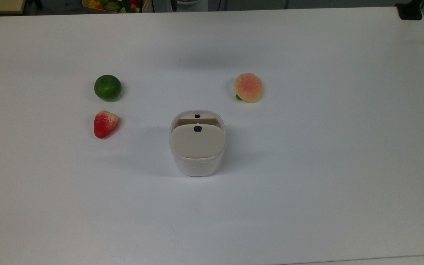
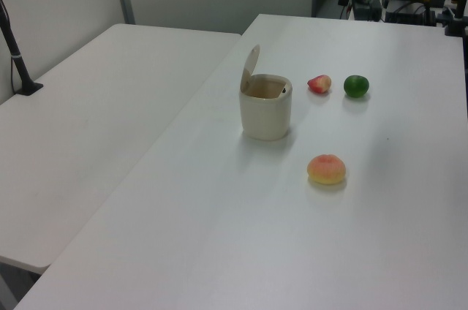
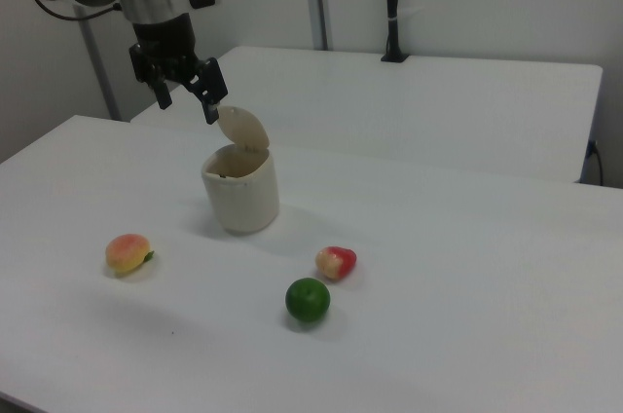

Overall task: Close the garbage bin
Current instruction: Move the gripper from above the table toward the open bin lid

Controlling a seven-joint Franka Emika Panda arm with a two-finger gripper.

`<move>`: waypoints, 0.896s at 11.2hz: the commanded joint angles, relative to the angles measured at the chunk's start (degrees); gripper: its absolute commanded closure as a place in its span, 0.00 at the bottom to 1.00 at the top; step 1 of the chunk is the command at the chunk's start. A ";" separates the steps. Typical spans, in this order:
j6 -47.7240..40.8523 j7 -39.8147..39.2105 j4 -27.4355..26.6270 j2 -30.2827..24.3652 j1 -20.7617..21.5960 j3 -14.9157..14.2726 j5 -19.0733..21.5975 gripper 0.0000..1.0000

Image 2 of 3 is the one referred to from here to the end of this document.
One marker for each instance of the cream garbage bin lid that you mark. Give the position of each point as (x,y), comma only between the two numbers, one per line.
(250,64)

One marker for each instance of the cream plastic garbage bin body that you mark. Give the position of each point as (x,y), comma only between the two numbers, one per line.
(263,120)

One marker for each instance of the orange yellow toy peach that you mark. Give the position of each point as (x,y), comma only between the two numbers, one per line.
(326,169)

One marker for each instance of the red toy strawberry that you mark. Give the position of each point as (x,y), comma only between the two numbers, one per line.
(319,85)

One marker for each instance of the green toy lime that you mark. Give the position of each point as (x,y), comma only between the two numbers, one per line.
(356,86)

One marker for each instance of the black tripod clamp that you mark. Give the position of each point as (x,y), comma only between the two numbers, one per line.
(456,23)

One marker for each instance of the black camera stand pole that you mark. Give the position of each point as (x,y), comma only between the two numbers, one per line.
(14,57)

